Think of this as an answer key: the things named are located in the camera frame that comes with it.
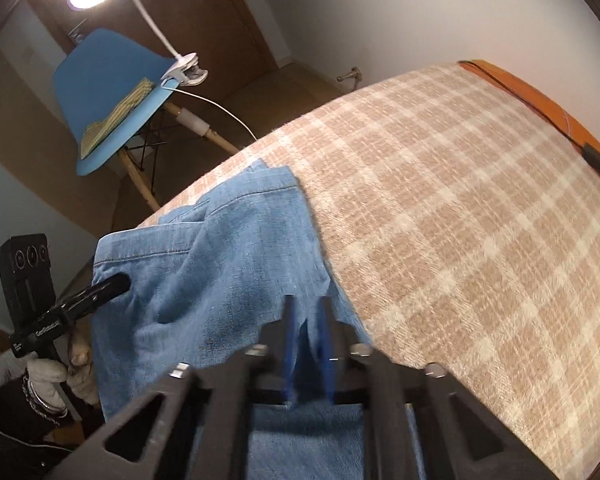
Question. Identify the yellow striped cloth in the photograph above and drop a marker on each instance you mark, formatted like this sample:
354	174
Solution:
110	120

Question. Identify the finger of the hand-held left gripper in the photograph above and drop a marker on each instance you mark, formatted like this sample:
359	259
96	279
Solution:
107	287

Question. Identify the white clip-on desk lamp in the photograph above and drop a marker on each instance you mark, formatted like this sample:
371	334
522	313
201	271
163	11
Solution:
215	20

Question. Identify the blue denim pants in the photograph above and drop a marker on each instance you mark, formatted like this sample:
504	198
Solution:
220	260

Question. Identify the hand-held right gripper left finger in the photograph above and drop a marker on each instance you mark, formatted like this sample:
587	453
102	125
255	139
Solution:
290	355

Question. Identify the person's left hand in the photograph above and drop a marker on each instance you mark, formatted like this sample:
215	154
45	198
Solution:
45	372

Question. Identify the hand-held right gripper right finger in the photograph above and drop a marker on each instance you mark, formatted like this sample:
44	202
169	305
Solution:
327	360

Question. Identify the blue shell chair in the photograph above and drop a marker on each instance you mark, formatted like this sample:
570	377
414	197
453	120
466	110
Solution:
110	70

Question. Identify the beige plaid blanket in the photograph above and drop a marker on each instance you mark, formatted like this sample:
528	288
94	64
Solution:
455	210

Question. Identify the person's left forearm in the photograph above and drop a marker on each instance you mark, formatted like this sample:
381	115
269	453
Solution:
10	410

